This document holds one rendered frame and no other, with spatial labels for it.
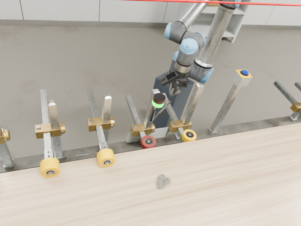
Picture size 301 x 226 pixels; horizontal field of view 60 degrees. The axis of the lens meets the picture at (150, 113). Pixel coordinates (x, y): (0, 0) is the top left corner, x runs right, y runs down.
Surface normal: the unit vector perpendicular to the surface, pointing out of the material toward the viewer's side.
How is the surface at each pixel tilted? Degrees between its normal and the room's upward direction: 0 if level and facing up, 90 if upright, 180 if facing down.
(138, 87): 0
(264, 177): 0
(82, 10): 90
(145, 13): 90
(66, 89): 0
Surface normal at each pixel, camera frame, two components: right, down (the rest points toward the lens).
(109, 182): 0.18, -0.68
